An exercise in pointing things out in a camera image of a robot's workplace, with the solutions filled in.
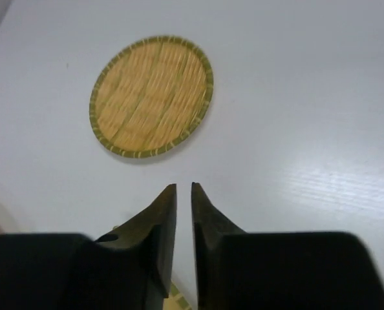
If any round bamboo tray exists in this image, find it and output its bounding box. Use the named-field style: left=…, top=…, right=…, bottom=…
left=89, top=36, right=214, bottom=159

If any square bamboo mat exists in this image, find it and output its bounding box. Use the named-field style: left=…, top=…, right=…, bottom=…
left=162, top=281, right=193, bottom=310

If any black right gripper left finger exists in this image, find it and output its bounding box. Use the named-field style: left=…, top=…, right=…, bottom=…
left=96, top=184, right=176, bottom=309

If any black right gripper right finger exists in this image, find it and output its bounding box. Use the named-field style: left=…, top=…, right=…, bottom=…
left=191, top=182, right=246, bottom=309

